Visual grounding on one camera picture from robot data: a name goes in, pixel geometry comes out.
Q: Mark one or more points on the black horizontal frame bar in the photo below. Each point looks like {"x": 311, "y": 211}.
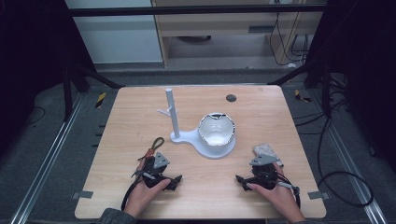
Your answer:
{"x": 186, "y": 10}

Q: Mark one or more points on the white stand with post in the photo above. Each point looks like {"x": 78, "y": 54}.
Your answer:
{"x": 190, "y": 138}

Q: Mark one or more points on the black metal stand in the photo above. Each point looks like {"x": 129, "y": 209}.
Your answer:
{"x": 325, "y": 90}
{"x": 93, "y": 76}

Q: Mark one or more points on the white cabinet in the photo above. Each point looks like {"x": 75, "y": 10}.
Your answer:
{"x": 118, "y": 37}

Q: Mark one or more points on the white cloth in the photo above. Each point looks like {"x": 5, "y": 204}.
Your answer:
{"x": 264, "y": 149}

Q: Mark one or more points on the person's right hand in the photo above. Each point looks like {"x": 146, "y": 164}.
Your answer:
{"x": 280, "y": 202}

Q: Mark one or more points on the metal floor rail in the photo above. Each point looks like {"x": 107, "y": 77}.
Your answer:
{"x": 351, "y": 168}
{"x": 46, "y": 161}

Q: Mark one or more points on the light wooden desk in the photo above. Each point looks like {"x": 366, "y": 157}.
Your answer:
{"x": 218, "y": 26}

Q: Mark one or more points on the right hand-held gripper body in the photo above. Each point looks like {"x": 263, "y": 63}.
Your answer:
{"x": 264, "y": 174}

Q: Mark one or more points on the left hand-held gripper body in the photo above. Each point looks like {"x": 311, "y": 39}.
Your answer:
{"x": 152, "y": 174}

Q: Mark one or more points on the yellow black tape strip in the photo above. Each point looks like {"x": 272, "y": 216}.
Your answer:
{"x": 100, "y": 100}
{"x": 301, "y": 96}

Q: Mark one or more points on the person's left hand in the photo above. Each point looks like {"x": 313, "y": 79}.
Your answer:
{"x": 143, "y": 199}

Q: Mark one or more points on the black curtain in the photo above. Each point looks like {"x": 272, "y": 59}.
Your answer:
{"x": 34, "y": 62}
{"x": 367, "y": 68}

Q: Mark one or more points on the round table grommet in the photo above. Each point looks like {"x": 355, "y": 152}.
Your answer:
{"x": 231, "y": 98}

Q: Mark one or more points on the white bowl with silver rim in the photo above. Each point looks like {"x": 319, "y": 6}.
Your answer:
{"x": 215, "y": 130}

